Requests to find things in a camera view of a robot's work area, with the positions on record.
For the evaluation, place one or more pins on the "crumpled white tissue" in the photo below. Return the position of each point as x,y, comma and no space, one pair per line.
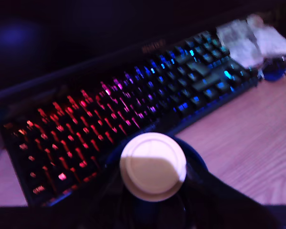
252,40

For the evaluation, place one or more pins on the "black backlit keyboard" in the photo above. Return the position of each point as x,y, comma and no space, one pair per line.
133,95

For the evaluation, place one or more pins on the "dark blue ceramic mug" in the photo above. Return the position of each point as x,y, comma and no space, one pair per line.
197,155

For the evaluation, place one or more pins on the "white coffee capsule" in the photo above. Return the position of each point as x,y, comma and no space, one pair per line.
152,171

